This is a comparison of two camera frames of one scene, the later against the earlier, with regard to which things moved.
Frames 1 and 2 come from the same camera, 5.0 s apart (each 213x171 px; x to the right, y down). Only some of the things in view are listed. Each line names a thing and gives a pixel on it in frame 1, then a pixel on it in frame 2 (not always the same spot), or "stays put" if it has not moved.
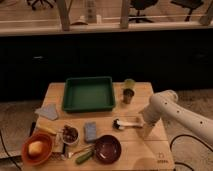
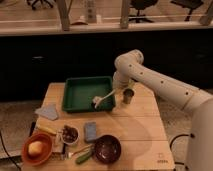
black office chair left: [41, 2] stays put
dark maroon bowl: [107, 149] stays put
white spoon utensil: [120, 124] to [97, 99]
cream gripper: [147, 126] to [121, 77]
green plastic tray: [90, 93] stays put
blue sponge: [90, 132] stays put
